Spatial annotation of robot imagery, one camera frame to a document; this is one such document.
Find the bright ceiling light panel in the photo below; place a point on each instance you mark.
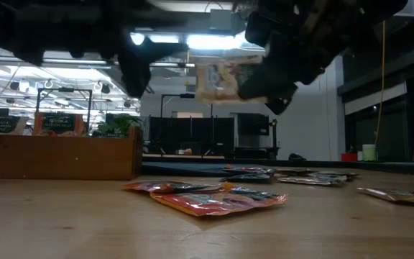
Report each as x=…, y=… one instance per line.
x=210, y=41

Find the black rounded object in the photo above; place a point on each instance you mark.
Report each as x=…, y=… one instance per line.
x=297, y=157

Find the black camera stand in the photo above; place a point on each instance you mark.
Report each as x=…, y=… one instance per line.
x=274, y=136

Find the red container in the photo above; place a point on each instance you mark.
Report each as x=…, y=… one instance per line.
x=349, y=157

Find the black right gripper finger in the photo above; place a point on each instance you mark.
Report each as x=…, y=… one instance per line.
x=271, y=84
x=282, y=105

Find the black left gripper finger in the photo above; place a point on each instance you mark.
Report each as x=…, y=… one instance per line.
x=164, y=48
x=135, y=72

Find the wooden three-compartment tray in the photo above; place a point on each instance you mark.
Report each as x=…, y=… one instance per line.
x=56, y=158

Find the long ceiling light tube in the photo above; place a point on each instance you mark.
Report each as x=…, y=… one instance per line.
x=67, y=62

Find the black metal gantry frame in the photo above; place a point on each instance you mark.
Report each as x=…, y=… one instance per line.
x=187, y=95

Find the black partition panels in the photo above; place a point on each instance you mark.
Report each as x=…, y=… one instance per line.
x=192, y=135

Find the black monitor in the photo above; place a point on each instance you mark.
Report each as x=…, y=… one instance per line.
x=253, y=124

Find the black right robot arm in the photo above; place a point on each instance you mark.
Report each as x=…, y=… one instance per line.
x=372, y=21

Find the green potted plant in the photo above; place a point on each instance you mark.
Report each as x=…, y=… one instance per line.
x=120, y=124

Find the pale green cup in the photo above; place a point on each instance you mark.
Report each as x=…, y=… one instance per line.
x=369, y=153

